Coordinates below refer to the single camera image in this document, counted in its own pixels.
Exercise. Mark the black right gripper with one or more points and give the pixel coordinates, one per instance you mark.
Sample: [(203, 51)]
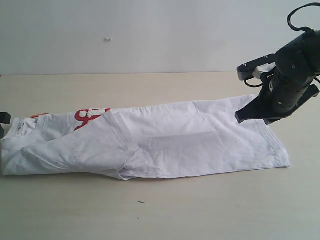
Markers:
[(279, 98)]

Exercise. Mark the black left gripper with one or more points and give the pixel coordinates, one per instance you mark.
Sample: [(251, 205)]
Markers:
[(5, 118)]

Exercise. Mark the white t-shirt red lettering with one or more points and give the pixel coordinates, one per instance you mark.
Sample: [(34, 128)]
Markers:
[(166, 141)]

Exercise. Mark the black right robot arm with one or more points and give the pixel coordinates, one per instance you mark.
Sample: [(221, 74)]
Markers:
[(298, 60)]

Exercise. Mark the orange neck tag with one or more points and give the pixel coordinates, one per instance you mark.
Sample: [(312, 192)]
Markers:
[(37, 115)]

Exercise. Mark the small white wall fixture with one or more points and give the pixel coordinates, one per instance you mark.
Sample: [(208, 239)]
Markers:
[(107, 39)]

